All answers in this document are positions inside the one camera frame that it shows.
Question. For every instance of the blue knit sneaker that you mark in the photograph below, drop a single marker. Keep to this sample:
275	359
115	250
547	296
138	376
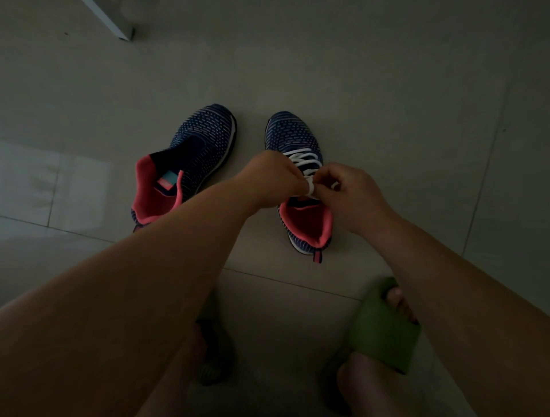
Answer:
206	129
292	129

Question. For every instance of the white metal shoe rack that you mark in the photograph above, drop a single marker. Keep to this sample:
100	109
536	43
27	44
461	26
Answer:
109	19

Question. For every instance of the person's left leg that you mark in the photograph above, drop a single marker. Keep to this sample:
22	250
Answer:
172	386

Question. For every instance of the person's right leg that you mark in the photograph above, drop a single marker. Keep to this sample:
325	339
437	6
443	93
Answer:
369	382

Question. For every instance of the person's left forearm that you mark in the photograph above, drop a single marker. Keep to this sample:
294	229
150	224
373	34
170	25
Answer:
107	318

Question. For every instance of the person's leg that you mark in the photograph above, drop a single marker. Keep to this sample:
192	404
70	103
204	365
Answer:
369	382
172	386

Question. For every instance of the green foam slipper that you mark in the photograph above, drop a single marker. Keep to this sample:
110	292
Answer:
215	352
382	326

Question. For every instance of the person's right hand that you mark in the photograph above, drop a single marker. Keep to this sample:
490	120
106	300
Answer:
356	197

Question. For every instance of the white shoelace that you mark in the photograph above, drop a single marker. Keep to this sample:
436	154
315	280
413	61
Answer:
305	159

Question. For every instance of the person's right forearm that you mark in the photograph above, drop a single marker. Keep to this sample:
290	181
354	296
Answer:
472	309

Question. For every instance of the person's left hand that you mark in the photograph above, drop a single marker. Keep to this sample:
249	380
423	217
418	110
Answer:
270	178

